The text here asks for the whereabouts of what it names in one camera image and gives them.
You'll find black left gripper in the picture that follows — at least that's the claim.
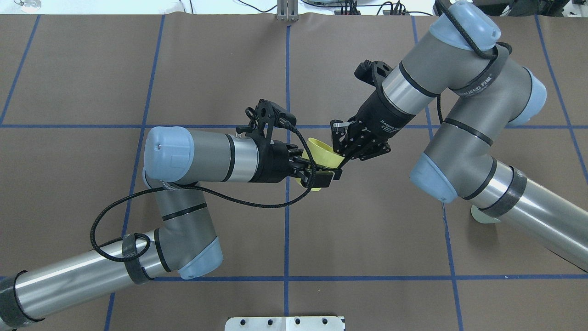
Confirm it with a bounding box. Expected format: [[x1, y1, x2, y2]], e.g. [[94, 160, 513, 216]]
[[256, 141, 343, 188]]

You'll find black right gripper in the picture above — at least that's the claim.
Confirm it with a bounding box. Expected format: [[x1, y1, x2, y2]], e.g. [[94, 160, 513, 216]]
[[330, 90, 415, 161]]

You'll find yellow plastic cup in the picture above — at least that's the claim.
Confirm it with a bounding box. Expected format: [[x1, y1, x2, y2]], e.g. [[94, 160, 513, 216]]
[[295, 138, 344, 191]]

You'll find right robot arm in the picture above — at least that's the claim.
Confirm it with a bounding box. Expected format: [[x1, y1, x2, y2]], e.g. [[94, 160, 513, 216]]
[[330, 0, 588, 270]]

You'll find green plastic cup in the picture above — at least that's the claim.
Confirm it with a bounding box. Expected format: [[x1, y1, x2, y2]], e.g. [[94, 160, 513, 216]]
[[470, 205, 501, 224]]

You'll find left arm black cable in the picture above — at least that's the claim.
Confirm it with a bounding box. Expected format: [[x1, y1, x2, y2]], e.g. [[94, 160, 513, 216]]
[[90, 107, 317, 263]]

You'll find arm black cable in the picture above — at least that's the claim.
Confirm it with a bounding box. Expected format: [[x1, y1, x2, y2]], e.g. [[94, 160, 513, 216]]
[[90, 107, 317, 263], [434, 0, 513, 125]]

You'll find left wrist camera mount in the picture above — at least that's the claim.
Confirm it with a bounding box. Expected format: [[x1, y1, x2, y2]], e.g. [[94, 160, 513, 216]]
[[236, 99, 297, 149]]

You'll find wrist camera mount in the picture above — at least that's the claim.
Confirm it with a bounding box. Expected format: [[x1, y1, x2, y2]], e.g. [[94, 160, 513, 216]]
[[354, 59, 394, 87], [236, 99, 297, 149]]

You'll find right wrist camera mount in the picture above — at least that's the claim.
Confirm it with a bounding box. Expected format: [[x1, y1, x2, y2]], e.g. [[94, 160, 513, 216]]
[[354, 59, 394, 87]]

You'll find aluminium frame post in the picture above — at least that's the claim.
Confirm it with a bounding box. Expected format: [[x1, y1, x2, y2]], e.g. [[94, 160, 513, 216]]
[[276, 0, 300, 22]]

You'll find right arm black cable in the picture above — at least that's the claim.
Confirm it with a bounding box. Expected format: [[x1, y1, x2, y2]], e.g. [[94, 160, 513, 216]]
[[434, 0, 513, 125]]

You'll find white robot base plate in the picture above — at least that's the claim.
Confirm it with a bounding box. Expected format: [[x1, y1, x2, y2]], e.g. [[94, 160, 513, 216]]
[[224, 316, 346, 331]]

